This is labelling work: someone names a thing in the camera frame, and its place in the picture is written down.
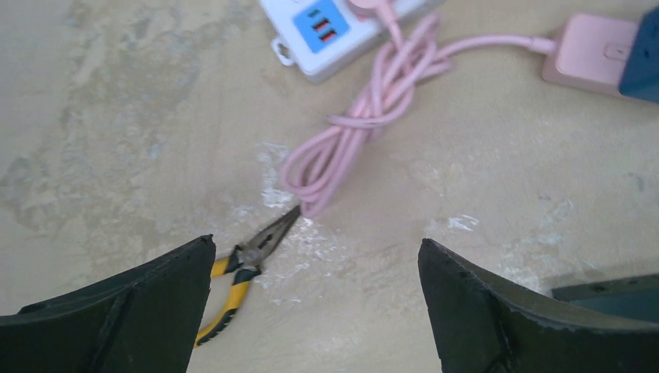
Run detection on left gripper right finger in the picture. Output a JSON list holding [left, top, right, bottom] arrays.
[[418, 239, 658, 372]]

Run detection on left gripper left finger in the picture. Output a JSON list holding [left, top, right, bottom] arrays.
[[1, 235, 216, 372]]

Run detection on yellow black needle-nose pliers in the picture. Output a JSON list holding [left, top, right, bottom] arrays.
[[194, 205, 302, 347]]

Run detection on black box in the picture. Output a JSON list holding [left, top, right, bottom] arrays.
[[551, 274, 658, 323]]

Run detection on blue cube adapter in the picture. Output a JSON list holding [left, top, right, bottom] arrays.
[[619, 7, 659, 103]]

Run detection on pink power strip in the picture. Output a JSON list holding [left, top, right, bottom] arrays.
[[542, 13, 639, 97]]

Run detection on white power strip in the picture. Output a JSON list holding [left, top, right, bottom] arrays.
[[260, 0, 443, 83]]

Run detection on pink coiled power cord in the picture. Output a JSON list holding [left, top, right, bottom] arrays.
[[278, 0, 560, 219]]

